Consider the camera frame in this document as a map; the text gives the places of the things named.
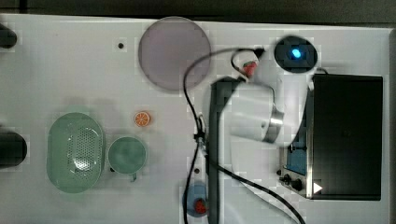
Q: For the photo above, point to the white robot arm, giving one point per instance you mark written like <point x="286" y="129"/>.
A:
<point x="268" y="108"/>

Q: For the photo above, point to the green oval strainer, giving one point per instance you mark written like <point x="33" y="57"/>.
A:
<point x="75" y="157"/>

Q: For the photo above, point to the orange slice toy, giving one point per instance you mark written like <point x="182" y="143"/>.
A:
<point x="142" y="119"/>

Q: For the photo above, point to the grey round plate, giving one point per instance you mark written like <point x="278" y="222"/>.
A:
<point x="168" y="47"/>

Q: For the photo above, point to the blue cup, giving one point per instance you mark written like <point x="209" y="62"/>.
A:
<point x="196" y="191"/>

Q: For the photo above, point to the teal mug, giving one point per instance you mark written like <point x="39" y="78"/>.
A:
<point x="127" y="155"/>

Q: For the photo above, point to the small red strawberry toy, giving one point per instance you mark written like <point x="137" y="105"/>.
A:
<point x="200" y="206"/>

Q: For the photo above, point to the silver black toaster oven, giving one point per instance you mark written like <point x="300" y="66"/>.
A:
<point x="337" y="153"/>

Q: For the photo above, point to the black pot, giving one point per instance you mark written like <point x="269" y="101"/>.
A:
<point x="13" y="149"/>

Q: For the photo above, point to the grey object at corner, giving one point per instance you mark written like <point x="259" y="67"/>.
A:
<point x="8" y="38"/>

